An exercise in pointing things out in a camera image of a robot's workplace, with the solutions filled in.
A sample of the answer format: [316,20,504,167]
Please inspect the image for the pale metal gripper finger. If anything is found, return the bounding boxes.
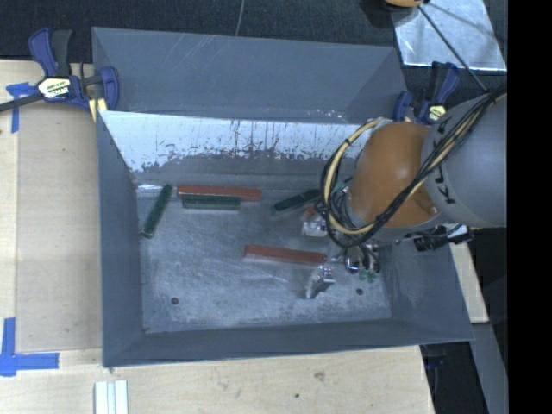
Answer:
[304,264,337,300]
[301,207,329,237]

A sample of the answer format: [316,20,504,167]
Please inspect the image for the dark green flat block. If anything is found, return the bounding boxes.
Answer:
[270,188,323,216]
[181,193,242,210]
[141,183,174,240]

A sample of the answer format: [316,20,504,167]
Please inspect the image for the red-brown flat block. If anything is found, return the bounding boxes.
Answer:
[177,184,263,203]
[243,243,327,267]

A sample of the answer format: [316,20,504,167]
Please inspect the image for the grey metal bin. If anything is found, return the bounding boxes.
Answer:
[91,26,476,368]

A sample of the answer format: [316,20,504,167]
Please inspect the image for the black cylinder on white bracket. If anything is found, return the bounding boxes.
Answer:
[412,223,475,253]

